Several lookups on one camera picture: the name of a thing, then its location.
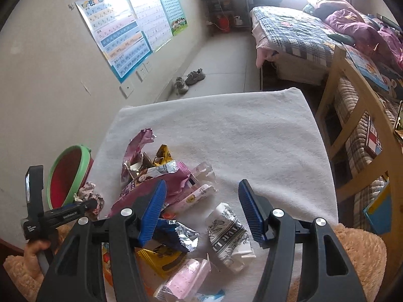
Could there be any white towel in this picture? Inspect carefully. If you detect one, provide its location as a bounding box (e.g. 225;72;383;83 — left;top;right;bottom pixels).
89;88;338;301

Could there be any red bucket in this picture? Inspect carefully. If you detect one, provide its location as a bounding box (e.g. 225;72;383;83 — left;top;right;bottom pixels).
215;16;231;33

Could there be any brown chocolate wrapper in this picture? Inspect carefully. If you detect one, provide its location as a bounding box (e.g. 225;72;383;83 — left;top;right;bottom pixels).
124;152;154;180

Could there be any pink white crumpled wrapper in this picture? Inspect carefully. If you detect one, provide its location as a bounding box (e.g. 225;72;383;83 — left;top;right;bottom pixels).
167;162;217;215

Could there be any blue foil wrapper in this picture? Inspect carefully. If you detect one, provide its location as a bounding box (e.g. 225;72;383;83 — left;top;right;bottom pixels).
152;219;199;253

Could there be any yellow black wrapper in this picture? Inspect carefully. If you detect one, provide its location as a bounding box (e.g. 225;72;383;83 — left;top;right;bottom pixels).
153;144;174;166

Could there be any large magenta snack bag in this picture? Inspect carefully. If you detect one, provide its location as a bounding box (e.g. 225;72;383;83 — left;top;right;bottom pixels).
107;162;191;217

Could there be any light pink wrapper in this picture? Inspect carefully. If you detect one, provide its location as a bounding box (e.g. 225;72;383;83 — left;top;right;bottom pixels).
153;258;211;301

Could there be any crumpled paper ball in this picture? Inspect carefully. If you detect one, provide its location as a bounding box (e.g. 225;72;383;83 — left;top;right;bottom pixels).
73;181;105;220

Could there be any wooden chair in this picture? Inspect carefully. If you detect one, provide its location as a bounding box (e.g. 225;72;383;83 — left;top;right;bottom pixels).
315;47;402;252

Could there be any wall learning poster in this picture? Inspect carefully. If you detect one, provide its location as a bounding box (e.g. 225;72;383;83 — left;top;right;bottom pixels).
76;0;188;83

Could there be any grey shoe left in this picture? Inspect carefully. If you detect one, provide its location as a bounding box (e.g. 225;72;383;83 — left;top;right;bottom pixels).
174;77;188;95

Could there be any left hand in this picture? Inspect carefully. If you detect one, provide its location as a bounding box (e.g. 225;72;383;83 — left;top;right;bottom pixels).
23;239;51;282

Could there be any grey shoe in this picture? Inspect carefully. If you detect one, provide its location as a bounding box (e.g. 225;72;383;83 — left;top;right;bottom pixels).
174;77;188;95
185;68;206;86

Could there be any purple blanket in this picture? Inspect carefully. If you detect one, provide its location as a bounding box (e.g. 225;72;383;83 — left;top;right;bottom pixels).
314;0;402;72

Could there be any grey shoe right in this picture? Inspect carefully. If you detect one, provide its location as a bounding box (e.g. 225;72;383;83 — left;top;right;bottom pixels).
185;68;206;86

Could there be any black white patterned wrapper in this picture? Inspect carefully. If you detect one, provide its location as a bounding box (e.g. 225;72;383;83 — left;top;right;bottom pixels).
206;203;256;273

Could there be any pink torn wrapper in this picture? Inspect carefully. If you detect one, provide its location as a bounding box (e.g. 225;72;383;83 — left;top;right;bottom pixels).
120;128;155;189

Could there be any bed with plaid quilt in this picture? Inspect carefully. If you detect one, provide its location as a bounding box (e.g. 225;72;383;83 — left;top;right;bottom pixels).
250;6;340;85

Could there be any wall socket plate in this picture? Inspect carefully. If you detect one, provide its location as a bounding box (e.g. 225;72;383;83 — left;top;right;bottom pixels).
120;83;134;99

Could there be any metal shelf rack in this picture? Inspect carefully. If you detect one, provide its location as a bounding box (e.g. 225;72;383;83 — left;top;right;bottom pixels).
200;0;252;36

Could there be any red bin green rim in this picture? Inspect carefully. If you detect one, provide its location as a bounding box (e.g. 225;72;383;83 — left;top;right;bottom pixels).
46;144;94;209

